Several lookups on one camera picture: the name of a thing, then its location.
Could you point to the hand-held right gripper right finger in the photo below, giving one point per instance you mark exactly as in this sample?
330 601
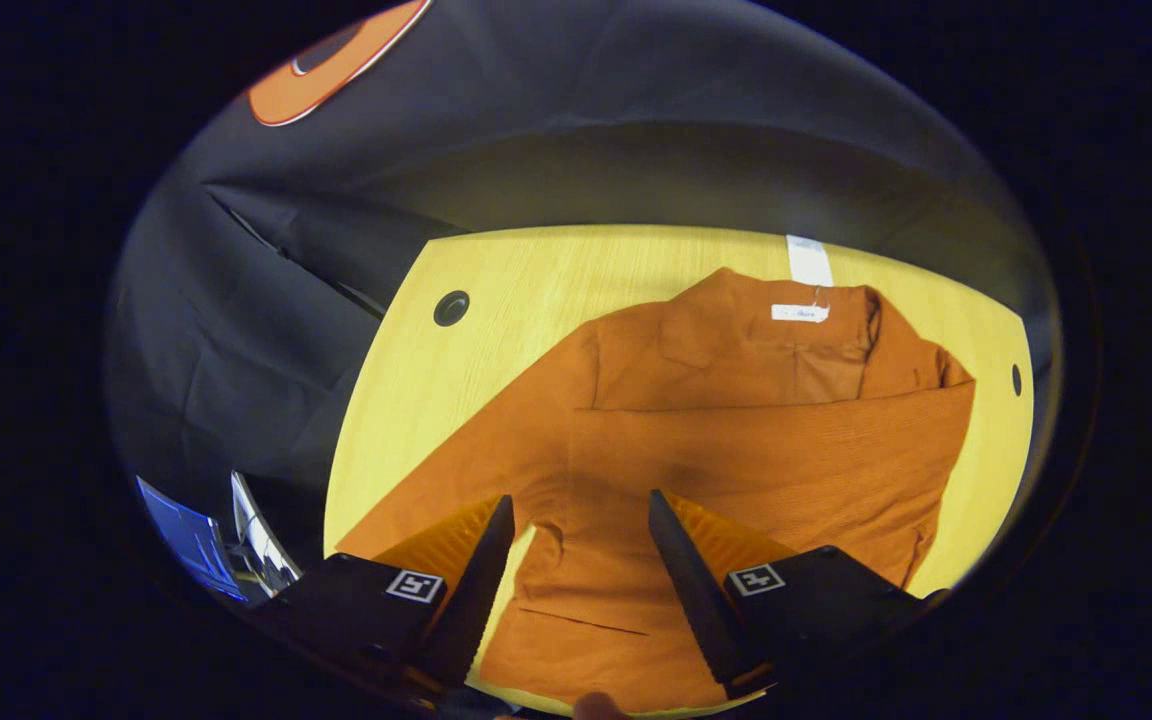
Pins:
701 600

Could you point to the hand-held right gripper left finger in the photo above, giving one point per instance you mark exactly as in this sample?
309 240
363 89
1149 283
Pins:
471 600

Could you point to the orange coat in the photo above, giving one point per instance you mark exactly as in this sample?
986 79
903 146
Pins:
736 440

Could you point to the white paper strip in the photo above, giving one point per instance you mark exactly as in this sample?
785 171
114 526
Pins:
808 260

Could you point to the computer monitor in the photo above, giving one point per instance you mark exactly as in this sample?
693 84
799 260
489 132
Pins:
191 540

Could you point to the black backdrop cloth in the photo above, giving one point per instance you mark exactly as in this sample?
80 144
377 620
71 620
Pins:
536 150

